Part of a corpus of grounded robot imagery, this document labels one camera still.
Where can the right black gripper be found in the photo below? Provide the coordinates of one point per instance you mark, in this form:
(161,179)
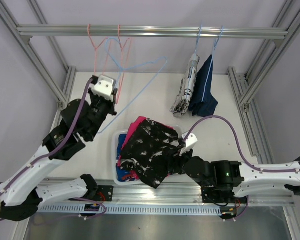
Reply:
(179,158)

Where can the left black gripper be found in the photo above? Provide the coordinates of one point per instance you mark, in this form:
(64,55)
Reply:
(112,104)

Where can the pink hanger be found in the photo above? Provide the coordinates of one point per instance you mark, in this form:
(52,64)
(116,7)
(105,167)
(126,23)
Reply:
(125,49)
(95,47)

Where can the black white patterned trousers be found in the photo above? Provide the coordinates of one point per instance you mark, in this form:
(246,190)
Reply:
(150,152)

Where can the white plastic basket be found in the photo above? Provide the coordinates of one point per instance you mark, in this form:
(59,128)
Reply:
(120,160)

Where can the pink trousers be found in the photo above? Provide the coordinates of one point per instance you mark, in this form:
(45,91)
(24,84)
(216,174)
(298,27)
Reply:
(133,126)

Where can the white black print trousers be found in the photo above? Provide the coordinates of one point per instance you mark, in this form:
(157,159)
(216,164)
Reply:
(186,91)

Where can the navy blue trousers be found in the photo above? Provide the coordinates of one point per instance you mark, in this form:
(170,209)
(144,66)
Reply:
(203,103)

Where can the blue hanger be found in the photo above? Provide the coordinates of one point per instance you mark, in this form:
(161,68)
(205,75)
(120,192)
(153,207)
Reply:
(198,38)
(209,76)
(114,60)

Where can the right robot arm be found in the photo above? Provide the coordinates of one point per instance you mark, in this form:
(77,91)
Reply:
(272,179)

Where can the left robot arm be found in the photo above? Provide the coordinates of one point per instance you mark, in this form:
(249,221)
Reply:
(21,196)

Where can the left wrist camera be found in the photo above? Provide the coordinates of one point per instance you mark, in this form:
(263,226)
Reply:
(105,87)

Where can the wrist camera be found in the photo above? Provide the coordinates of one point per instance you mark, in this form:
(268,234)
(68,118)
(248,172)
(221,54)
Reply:
(189,141)
(105,87)

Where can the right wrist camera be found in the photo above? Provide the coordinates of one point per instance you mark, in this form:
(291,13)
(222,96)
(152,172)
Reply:
(189,141)

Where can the left aluminium frame struts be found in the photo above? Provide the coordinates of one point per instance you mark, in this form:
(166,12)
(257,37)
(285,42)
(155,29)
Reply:
(62,96)

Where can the aluminium frame struts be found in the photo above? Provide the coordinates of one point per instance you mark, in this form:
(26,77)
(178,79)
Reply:
(62,96)
(246,85)

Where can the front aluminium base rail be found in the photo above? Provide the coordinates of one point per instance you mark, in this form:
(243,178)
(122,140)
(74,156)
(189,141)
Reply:
(184,194)

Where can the aluminium hanging rail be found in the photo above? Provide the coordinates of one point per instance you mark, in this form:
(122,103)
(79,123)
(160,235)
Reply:
(47,30)

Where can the right aluminium frame struts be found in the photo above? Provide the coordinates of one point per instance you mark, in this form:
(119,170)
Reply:
(246,85)

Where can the white slotted cable duct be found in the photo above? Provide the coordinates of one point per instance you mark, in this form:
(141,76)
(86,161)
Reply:
(129,209)

